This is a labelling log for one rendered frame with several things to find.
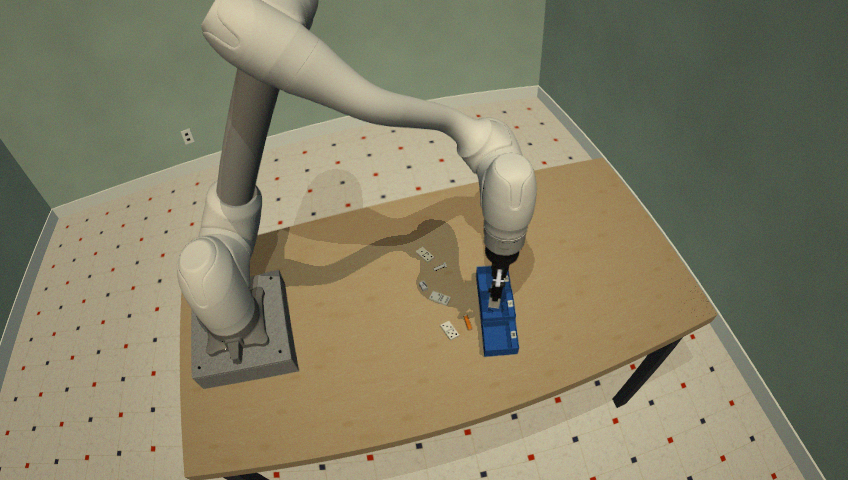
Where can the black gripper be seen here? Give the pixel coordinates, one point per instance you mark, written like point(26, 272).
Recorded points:
point(501, 266)

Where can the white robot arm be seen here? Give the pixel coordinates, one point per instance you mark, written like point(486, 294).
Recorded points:
point(269, 40)

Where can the white domino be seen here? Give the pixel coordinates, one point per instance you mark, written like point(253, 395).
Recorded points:
point(439, 298)
point(449, 330)

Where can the blue rack of labelled bins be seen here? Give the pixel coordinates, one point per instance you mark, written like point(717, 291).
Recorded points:
point(503, 324)

